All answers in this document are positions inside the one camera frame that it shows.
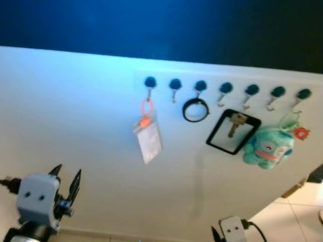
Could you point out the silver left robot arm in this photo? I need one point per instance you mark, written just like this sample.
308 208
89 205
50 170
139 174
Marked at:
30 233

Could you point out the round wooden board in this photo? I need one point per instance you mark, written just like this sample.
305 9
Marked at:
321 217

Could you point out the brown cardboard box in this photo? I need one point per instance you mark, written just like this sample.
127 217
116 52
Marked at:
294 190

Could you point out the orange round charm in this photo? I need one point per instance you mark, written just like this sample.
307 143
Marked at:
301 133

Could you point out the brass key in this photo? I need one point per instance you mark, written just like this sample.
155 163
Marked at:
237 119

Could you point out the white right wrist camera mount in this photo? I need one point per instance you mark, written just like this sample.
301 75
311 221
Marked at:
233 230

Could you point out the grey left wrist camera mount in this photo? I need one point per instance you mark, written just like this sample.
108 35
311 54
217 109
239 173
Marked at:
36 196

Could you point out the black frame card holder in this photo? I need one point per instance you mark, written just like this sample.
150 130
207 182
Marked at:
222 147

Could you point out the dark teal wall hook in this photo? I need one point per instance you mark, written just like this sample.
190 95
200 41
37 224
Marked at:
304 94
225 88
150 81
278 92
200 85
175 83
252 89

